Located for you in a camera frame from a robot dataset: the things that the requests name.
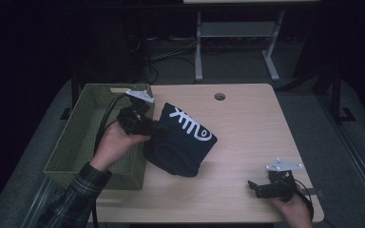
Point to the dark navy printed t-shirt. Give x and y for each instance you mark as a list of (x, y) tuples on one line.
[(177, 148)]

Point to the black metal stand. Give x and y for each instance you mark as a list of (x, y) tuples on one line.
[(336, 95)]

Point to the green woven basket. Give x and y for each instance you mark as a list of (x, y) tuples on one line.
[(76, 139)]

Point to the grey tape strip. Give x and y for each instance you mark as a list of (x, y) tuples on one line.
[(318, 192)]

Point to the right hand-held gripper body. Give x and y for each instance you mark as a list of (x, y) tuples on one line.
[(282, 188)]

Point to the grey metal floor rail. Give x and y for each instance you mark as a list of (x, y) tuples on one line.
[(33, 209), (355, 152)]

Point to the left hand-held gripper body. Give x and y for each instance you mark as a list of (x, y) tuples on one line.
[(134, 122)]

